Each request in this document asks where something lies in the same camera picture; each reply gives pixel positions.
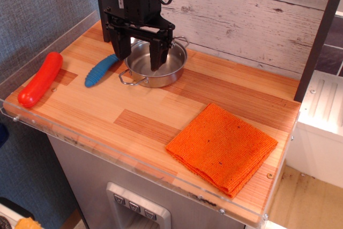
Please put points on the clear acrylic edge guard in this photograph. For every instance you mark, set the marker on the clear acrylic edge guard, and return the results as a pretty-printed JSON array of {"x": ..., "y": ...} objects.
[{"x": 130, "y": 126}]

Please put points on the stainless steel pot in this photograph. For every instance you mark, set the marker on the stainless steel pot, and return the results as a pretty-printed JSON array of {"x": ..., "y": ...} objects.
[{"x": 138, "y": 65}]

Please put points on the grey toy fridge cabinet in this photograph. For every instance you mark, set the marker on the grey toy fridge cabinet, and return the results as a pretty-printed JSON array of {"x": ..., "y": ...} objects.
[{"x": 88, "y": 176}]

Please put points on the orange folded cloth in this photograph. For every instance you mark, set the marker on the orange folded cloth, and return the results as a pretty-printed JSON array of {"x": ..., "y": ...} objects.
[{"x": 222, "y": 149}]

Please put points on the yellow object bottom left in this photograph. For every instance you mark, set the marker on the yellow object bottom left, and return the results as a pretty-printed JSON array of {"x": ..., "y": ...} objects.
[{"x": 27, "y": 223}]

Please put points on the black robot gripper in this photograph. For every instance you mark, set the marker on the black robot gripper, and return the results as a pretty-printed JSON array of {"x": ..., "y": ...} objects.
[{"x": 141, "y": 19}]

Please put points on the red plastic sausage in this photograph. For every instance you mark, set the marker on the red plastic sausage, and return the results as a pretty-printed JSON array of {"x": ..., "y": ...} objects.
[{"x": 42, "y": 80}]

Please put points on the white toy sink unit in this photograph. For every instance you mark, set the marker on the white toy sink unit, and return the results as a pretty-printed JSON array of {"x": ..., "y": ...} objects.
[{"x": 316, "y": 146}]

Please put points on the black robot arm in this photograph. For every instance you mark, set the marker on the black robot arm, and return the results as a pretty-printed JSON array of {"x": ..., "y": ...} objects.
[{"x": 141, "y": 19}]

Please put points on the blue handled metal spoon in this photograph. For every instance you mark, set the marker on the blue handled metal spoon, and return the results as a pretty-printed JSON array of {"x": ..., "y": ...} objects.
[{"x": 99, "y": 70}]

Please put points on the dark right shelf post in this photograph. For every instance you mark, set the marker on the dark right shelf post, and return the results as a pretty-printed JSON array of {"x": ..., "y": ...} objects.
[{"x": 319, "y": 41}]

